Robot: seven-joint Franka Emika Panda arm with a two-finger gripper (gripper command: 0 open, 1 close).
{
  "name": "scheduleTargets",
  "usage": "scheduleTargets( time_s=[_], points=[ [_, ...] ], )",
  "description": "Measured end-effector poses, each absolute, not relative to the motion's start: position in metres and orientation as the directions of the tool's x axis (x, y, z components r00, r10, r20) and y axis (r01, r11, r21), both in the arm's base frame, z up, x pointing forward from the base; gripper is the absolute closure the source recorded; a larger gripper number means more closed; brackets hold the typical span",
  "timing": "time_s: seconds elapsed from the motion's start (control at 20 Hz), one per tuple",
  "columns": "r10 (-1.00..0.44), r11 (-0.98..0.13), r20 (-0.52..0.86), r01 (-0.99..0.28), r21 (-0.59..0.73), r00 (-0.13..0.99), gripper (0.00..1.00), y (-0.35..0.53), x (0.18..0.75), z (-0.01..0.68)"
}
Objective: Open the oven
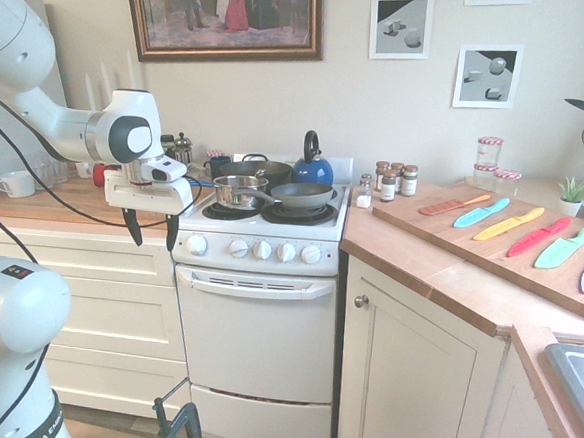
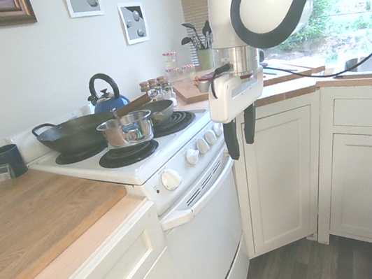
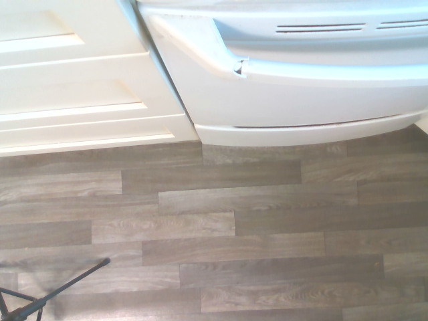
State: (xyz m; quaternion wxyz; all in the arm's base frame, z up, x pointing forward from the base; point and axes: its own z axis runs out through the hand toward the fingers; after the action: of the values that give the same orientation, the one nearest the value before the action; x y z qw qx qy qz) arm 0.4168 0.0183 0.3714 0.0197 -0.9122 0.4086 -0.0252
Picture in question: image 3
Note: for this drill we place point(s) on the white oven bottom drawer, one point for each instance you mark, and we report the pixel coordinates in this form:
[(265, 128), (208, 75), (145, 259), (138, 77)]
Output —
[(301, 97)]

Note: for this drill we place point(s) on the black camera tripod stand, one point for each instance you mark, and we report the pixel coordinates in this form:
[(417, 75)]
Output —
[(50, 292)]

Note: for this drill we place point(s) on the cream kitchen cabinet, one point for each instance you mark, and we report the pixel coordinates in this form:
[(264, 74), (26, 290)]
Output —
[(67, 83)]

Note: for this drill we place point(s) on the white oven range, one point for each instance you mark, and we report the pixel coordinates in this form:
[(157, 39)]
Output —
[(321, 20)]

